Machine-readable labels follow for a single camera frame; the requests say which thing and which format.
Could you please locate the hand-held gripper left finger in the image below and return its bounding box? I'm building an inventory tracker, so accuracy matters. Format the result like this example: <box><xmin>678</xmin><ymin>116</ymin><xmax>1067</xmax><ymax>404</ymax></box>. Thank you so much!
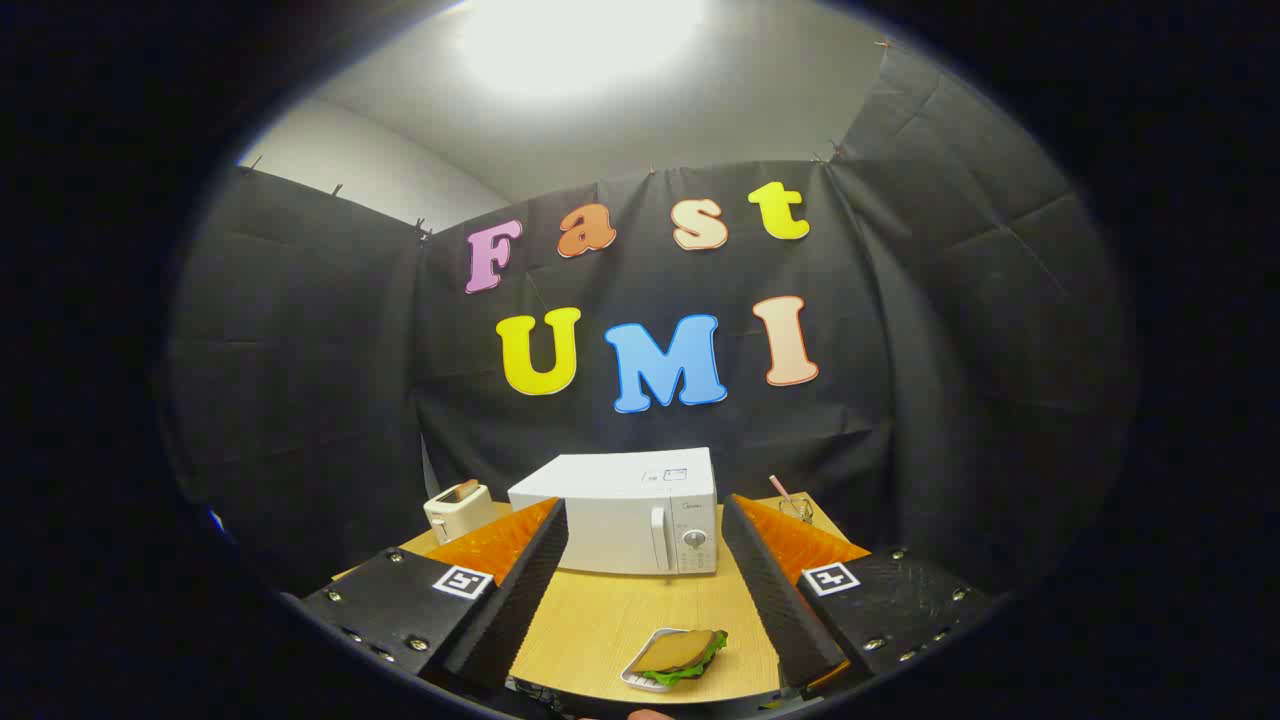
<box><xmin>300</xmin><ymin>497</ymin><xmax>569</xmax><ymax>696</ymax></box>

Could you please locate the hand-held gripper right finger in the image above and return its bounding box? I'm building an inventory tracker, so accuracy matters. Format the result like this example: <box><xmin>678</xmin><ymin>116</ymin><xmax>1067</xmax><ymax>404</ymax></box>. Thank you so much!
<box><xmin>722</xmin><ymin>493</ymin><xmax>1001</xmax><ymax>696</ymax></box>

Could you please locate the sandwich with green lettuce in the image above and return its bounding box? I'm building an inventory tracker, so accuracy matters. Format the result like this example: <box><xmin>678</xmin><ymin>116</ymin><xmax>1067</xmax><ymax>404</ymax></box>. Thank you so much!
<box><xmin>632</xmin><ymin>629</ymin><xmax>729</xmax><ymax>687</ymax></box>

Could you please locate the white microwave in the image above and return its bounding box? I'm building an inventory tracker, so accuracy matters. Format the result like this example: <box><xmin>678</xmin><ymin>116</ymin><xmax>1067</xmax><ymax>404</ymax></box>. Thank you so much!
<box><xmin>507</xmin><ymin>447</ymin><xmax>719</xmax><ymax>576</ymax></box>

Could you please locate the white toaster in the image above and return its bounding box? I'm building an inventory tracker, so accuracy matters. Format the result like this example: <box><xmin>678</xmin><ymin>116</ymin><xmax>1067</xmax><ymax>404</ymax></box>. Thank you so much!
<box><xmin>423</xmin><ymin>483</ymin><xmax>498</xmax><ymax>546</ymax></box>

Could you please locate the small white plate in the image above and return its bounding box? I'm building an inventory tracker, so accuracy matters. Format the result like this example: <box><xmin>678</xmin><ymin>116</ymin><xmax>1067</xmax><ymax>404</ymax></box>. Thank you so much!
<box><xmin>620</xmin><ymin>627</ymin><xmax>726</xmax><ymax>693</ymax></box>

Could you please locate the black backdrop cloth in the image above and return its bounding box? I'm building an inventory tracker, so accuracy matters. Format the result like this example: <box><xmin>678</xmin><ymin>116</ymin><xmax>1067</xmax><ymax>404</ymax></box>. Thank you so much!
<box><xmin>165</xmin><ymin>40</ymin><xmax>1136</xmax><ymax>601</ymax></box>

